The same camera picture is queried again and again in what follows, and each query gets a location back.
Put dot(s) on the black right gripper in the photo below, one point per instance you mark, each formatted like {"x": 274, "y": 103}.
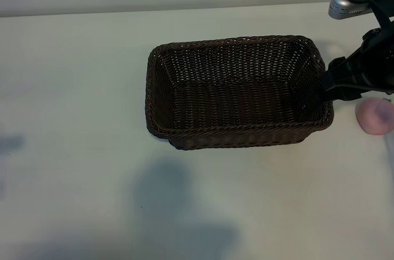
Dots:
{"x": 366, "y": 69}

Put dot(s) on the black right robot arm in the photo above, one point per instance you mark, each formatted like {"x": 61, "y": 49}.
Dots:
{"x": 390, "y": 69}

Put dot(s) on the pink peach with green leaf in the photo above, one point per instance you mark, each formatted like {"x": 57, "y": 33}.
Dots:
{"x": 372, "y": 118}

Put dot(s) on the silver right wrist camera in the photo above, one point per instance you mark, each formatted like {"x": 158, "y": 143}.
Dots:
{"x": 340, "y": 5}

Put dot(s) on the dark brown wicker basket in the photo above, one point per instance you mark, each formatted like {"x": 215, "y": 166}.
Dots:
{"x": 234, "y": 106}

